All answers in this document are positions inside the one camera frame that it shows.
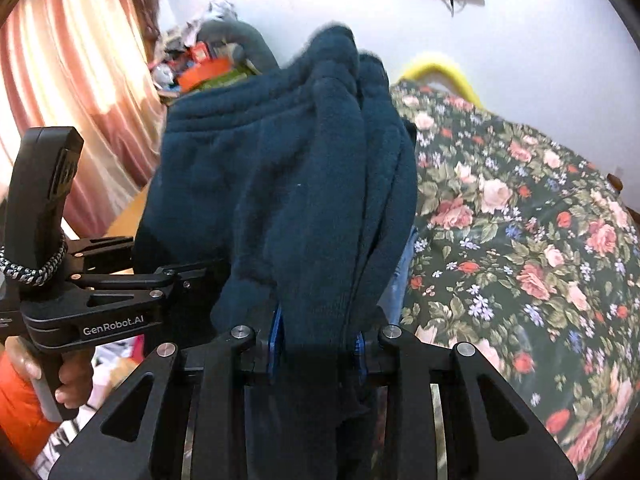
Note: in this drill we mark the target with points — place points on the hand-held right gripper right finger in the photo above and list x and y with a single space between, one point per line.
359 357

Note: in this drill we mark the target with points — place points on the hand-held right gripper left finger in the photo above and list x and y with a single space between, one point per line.
275 342

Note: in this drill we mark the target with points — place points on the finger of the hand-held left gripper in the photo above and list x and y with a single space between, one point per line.
125 282
100 252

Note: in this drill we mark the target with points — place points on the dark teal fleece pants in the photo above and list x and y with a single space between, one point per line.
300 185

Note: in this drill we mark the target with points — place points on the person's left forearm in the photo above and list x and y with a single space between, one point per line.
20 410

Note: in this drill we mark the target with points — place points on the person's left hand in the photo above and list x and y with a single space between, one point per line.
75 380

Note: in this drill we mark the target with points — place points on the folded blue jeans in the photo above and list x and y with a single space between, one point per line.
402 270

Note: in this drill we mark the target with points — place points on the pink curtain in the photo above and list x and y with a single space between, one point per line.
75 85

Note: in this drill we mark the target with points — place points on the orange box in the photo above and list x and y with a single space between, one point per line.
202 72

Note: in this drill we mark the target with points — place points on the pile of assorted household clutter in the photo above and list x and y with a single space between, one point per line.
185 35

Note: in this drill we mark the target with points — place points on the green patterned bag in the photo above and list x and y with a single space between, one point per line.
225 80

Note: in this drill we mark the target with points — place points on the floral bedspread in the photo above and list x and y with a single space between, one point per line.
525 220

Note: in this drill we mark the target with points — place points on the grey rolled cushion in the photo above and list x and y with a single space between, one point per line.
250 40

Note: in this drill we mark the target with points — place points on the yellow headboard rail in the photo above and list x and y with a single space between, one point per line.
440 62

